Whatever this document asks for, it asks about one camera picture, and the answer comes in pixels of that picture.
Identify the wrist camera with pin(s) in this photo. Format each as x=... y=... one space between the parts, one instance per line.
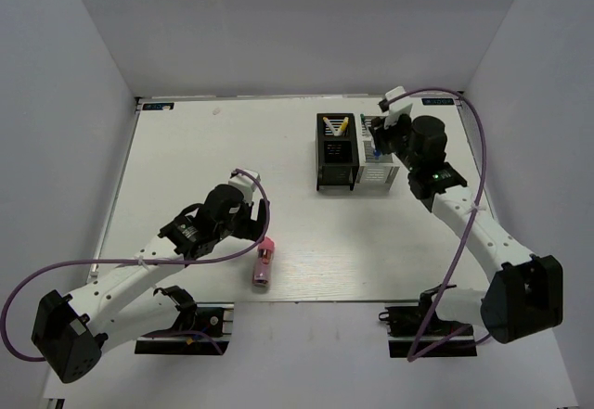
x=243 y=180
x=395 y=103

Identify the blue table label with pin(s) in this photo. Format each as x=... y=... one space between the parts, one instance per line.
x=158 y=106
x=437 y=101

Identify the left blue table label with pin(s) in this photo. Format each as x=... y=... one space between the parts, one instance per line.
x=158 y=106

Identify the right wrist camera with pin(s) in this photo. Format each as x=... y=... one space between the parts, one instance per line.
x=395 y=103

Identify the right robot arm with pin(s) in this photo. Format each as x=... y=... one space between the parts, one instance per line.
x=525 y=291

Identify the black slotted pen holder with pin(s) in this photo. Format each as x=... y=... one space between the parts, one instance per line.
x=337 y=160

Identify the right blue table label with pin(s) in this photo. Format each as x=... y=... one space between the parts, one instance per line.
x=437 y=101

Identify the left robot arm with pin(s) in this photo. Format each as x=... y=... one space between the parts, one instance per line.
x=74 y=330

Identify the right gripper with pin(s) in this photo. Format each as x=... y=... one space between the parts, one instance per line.
x=381 y=134

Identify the pink glue stick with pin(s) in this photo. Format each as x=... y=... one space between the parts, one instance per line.
x=262 y=268

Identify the yellow capped white marker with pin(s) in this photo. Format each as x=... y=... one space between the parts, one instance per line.
x=330 y=127

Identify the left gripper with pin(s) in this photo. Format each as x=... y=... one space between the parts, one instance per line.
x=251 y=229

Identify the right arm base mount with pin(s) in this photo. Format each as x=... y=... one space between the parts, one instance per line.
x=403 y=322

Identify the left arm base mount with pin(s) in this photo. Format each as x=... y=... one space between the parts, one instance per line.
x=204 y=331

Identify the white slotted pen holder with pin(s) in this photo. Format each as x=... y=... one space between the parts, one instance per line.
x=374 y=176

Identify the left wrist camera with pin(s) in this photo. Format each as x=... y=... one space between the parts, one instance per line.
x=243 y=180

